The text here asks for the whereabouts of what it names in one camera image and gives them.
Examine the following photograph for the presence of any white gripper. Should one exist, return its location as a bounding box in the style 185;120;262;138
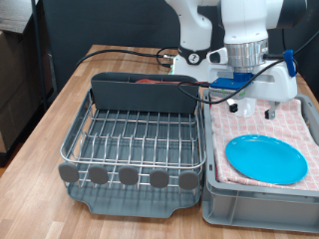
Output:
207;63;298;120

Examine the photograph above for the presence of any blue plastic plate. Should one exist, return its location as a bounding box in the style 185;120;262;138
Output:
224;133;309;186

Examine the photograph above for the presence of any reddish brown wooden spoon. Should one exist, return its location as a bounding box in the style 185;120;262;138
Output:
134;77;208;87

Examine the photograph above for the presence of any pink checkered towel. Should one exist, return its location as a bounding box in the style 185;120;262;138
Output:
208;93;319;192

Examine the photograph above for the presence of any grey plastic crate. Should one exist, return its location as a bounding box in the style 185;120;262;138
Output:
201;88;319;234

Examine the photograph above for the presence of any dark grey cutlery holder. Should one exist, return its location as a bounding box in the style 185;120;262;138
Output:
90;72;200;115

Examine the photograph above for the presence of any grey plastic drain tray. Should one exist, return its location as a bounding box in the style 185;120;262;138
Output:
66;96;204;219

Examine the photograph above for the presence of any black metal pole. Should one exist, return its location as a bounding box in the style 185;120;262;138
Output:
30;0;49;113

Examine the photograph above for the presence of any brown cardboard box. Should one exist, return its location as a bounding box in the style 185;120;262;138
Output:
0;29;54;153

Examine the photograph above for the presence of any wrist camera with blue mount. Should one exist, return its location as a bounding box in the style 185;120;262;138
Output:
208;72;255;93

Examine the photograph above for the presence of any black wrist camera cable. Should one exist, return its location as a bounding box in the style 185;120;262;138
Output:
177;29;319;106

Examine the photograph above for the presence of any blue cable clip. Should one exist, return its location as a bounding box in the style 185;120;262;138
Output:
282;49;297;78

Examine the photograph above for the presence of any metal wire dish rack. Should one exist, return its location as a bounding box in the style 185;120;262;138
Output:
58;87;207;194

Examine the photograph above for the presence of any thick black table cable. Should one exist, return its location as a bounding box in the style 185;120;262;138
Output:
75;46;180;69

